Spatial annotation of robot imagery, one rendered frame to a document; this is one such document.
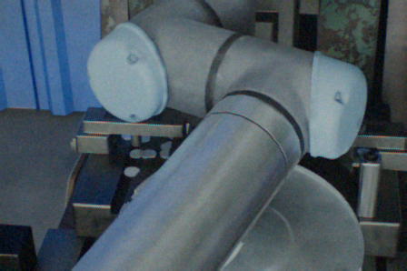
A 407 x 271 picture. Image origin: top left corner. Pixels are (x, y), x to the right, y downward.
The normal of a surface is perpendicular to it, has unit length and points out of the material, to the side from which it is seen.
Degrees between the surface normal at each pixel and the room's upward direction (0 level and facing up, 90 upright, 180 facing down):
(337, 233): 7
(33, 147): 0
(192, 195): 17
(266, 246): 7
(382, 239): 90
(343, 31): 90
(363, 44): 90
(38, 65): 90
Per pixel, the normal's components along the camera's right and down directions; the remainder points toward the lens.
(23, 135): -0.02, -0.82
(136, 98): -0.53, 0.48
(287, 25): -0.12, 0.56
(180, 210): 0.12, -0.65
